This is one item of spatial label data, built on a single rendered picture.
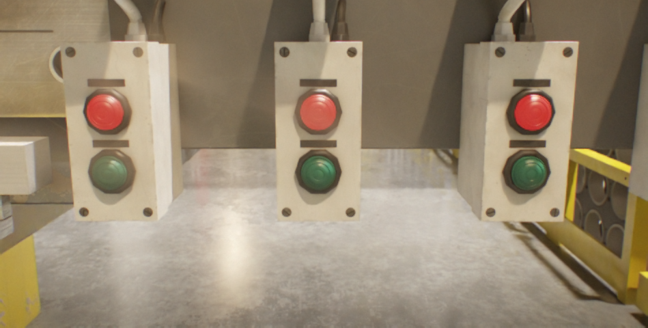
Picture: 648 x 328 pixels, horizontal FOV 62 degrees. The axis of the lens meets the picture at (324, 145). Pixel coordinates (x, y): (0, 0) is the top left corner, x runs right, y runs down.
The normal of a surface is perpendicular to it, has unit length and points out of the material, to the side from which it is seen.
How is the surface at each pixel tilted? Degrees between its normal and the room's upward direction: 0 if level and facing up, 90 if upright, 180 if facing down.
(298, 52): 90
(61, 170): 90
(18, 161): 90
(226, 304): 0
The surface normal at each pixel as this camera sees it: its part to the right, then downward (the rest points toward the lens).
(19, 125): 0.00, 0.18
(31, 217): 1.00, 0.00
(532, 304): 0.00, -0.98
